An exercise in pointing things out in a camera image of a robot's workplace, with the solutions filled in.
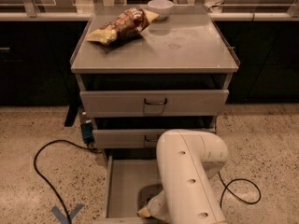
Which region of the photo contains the grey drawer cabinet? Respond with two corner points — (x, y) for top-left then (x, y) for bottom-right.
(71, 6), (239, 157)

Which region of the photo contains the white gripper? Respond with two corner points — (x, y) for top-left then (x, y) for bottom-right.
(137, 191), (170, 221)

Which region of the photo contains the brown yellow chip bag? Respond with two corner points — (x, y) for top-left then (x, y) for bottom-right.
(87, 7), (159, 46)

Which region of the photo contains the black top drawer handle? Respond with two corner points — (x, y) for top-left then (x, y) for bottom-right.
(143, 98), (168, 105)

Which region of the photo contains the grey top drawer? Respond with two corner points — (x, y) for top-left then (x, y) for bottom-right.
(80, 90), (229, 118)

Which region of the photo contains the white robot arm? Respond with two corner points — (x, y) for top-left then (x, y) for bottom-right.
(138, 129), (228, 224)

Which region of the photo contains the black cable on left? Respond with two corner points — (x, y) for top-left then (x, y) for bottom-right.
(33, 139), (102, 224)

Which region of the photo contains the blue power adapter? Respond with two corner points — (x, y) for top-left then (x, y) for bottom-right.
(80, 123), (94, 144)

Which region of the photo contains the black drawer handle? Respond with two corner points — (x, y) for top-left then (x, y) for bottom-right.
(144, 134), (160, 142)
(143, 98), (168, 105)

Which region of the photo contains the blue tape cross mark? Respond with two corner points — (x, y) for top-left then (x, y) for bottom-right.
(50, 203), (85, 224)

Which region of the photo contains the white bowl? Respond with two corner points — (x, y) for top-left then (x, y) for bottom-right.
(148, 0), (174, 20)

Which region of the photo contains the grey middle drawer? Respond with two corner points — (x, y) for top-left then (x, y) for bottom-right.
(92, 127), (216, 149)

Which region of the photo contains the black cable on right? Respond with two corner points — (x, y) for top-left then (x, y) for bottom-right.
(218, 171), (262, 210)

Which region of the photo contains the long background counter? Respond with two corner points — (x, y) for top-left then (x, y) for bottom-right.
(0, 6), (299, 21)

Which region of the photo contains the grey drawer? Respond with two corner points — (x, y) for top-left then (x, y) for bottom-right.
(80, 90), (229, 118)
(92, 127), (216, 149)
(94, 155), (166, 224)

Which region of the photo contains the black middle drawer handle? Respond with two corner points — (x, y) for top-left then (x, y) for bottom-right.
(144, 134), (160, 142)

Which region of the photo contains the grey bottom drawer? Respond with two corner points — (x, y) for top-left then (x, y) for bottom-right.
(94, 155), (166, 224)

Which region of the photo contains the black cable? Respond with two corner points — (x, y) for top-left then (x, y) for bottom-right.
(33, 139), (102, 224)
(218, 171), (262, 210)

